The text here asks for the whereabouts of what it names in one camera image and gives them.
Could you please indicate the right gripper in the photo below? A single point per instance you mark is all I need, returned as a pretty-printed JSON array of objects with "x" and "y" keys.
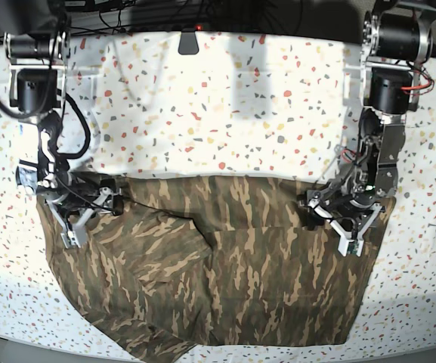
[{"x": 74, "y": 199}]

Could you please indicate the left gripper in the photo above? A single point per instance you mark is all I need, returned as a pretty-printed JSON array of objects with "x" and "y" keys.
[{"x": 349, "y": 205}]

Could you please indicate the camouflage T-shirt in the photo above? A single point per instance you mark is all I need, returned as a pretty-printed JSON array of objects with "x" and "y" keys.
[{"x": 212, "y": 261}]

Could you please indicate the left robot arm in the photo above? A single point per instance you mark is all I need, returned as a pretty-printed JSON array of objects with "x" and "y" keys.
[{"x": 397, "y": 41}]

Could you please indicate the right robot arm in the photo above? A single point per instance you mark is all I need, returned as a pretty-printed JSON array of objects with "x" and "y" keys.
[{"x": 36, "y": 41}]

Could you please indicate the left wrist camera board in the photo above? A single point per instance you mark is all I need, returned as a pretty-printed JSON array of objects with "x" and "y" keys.
[{"x": 355, "y": 248}]

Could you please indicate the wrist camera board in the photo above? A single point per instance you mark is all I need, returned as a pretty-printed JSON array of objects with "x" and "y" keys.
[
  {"x": 355, "y": 248},
  {"x": 74, "y": 239}
]

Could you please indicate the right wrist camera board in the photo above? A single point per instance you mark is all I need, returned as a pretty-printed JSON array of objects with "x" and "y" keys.
[{"x": 74, "y": 239}]

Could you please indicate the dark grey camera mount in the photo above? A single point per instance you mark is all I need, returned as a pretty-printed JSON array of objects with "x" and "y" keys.
[{"x": 188, "y": 44}]

